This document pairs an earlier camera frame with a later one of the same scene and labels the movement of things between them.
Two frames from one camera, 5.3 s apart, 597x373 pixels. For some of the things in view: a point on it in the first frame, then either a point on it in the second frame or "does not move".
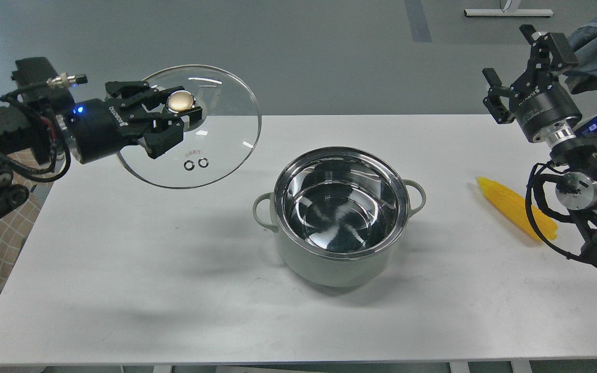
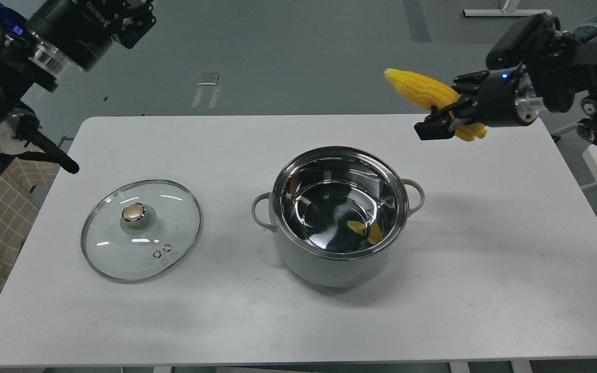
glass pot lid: x=213 y=148 to x=138 y=231
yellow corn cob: x=514 y=207 to x=428 y=92
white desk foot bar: x=508 y=13 does not move
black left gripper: x=100 y=129 to x=80 y=31
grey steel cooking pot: x=338 y=213 does not move
